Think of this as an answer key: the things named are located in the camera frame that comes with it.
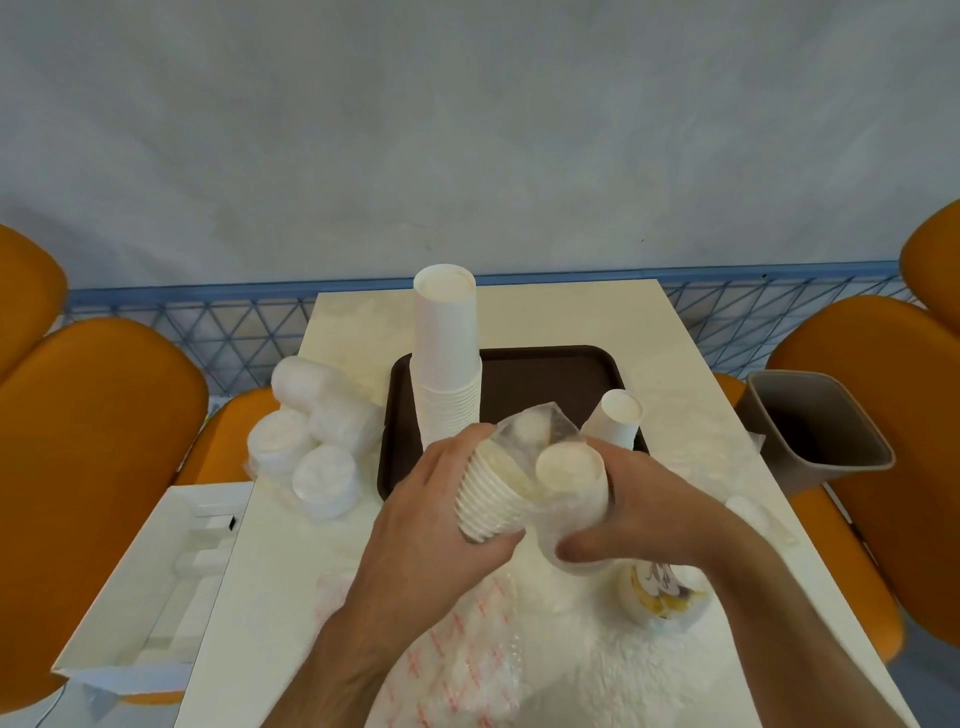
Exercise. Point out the small white paper cup stack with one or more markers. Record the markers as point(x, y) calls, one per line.
point(613, 420)

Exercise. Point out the bag of white cup lids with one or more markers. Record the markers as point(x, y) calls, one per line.
point(315, 442)

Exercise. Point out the dark brown plastic tray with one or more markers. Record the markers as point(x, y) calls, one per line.
point(547, 379)

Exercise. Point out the person's left forearm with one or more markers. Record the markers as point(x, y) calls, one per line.
point(337, 682)

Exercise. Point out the person's right forearm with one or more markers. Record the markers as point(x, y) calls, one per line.
point(787, 630)

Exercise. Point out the paper cup with yellow print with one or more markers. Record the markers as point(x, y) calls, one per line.
point(664, 600)

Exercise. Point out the blue metal mesh fence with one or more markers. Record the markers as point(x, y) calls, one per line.
point(247, 330)

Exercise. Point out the grey plastic waste bin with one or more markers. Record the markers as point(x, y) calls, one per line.
point(817, 431)

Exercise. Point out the orange padded chair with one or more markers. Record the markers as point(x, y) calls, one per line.
point(900, 390)
point(82, 465)

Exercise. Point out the clear plastic cup sleeve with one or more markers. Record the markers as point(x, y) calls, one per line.
point(570, 480)

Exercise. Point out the person's right thumb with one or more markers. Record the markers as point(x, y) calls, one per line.
point(592, 544)

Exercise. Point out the clear bag with red print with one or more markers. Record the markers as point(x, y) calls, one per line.
point(465, 660)

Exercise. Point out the person's right hand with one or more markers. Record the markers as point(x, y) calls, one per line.
point(656, 517)

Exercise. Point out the person's left hand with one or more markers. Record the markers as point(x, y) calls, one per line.
point(409, 529)

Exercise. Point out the open white cardboard box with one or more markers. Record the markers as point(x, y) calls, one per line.
point(150, 577)

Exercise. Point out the short stack of white cups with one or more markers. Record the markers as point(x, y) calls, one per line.
point(491, 499)

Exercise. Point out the person's left thumb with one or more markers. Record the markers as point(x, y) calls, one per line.
point(487, 559)

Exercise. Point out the tall stack of white cups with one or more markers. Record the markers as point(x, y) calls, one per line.
point(446, 352)

